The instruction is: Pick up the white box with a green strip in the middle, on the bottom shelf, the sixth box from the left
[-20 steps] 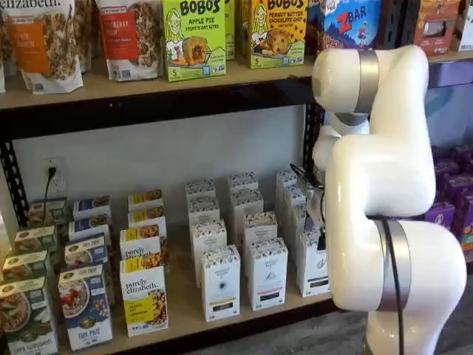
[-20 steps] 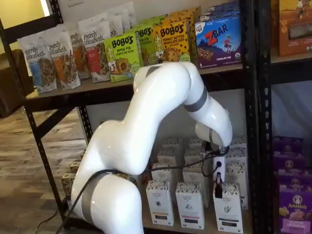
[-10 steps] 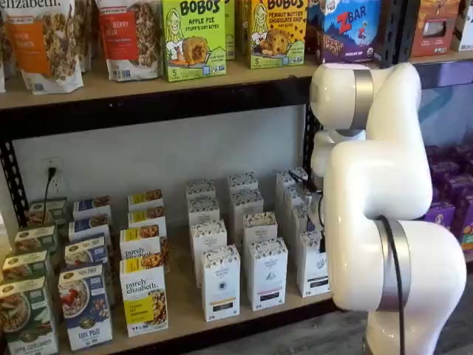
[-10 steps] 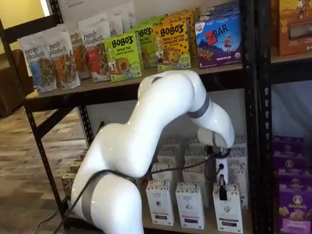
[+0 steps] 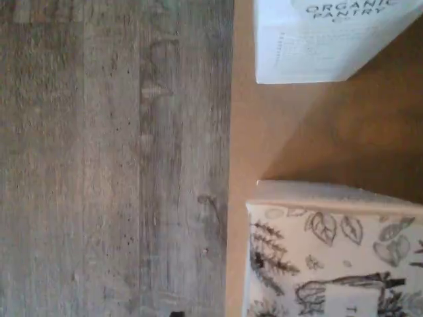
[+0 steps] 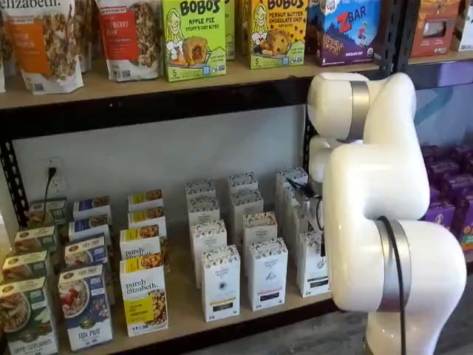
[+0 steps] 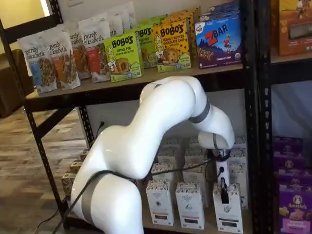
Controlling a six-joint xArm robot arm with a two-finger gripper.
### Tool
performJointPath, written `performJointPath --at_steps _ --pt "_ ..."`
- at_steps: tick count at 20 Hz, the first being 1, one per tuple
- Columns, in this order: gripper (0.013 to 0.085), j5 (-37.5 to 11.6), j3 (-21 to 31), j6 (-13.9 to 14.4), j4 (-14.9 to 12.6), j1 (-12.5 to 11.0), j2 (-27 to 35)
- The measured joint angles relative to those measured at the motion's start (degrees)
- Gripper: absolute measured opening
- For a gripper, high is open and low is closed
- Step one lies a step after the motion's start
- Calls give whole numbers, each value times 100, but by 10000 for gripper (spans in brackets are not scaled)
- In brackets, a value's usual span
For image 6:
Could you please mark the black metal shelf rack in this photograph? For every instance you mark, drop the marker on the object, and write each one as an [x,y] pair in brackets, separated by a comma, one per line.
[443,75]
[148,114]

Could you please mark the purple Annie's snack box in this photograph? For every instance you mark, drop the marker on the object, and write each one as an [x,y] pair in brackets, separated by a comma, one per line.
[441,216]
[443,169]
[432,153]
[466,218]
[445,190]

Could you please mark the yellow Bobo's peanut butter box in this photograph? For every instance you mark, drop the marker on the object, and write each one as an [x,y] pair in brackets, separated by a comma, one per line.
[244,26]
[277,37]

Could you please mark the granola bag orange label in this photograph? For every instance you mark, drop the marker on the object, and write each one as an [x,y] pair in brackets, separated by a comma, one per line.
[48,44]

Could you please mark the white box pink strip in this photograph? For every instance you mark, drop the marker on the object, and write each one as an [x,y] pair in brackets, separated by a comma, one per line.
[259,225]
[247,203]
[242,181]
[268,273]

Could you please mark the white snack box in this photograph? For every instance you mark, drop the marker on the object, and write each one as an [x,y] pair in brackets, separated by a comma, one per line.
[466,29]

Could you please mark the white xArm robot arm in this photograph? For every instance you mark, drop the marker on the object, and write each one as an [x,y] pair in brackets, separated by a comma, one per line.
[369,185]

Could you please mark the white box green strip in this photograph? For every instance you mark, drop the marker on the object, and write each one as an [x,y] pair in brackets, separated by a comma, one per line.
[292,174]
[310,270]

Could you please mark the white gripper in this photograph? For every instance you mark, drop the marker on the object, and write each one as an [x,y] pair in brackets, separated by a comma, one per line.
[318,159]

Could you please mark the purely elizabeth yellow oatmeal box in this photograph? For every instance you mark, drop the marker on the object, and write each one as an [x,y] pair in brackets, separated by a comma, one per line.
[139,246]
[147,221]
[145,199]
[145,296]

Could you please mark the blue flax plus oatmeal box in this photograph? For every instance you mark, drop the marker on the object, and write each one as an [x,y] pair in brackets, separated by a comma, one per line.
[89,228]
[85,251]
[85,307]
[91,209]

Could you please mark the orange brown snack box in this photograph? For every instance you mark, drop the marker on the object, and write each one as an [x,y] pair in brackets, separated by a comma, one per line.
[436,29]

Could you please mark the green apple cinnamon oatmeal box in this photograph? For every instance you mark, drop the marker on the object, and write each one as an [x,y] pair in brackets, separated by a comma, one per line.
[26,266]
[35,240]
[48,212]
[27,318]

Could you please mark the green Bobo's apple pie box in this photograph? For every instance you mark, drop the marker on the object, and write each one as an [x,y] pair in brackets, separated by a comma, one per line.
[230,29]
[194,40]

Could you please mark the white wall outlet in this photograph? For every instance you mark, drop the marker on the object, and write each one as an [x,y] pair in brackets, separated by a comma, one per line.
[58,181]

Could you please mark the granola bag red label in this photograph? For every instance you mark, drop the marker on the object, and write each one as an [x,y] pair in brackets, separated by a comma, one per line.
[133,40]

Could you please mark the purely elizabeth granola bag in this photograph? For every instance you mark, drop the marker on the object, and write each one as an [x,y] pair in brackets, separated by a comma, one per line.
[84,37]

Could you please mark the blue Z Bar box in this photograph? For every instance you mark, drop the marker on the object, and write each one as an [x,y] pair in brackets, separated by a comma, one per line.
[347,33]

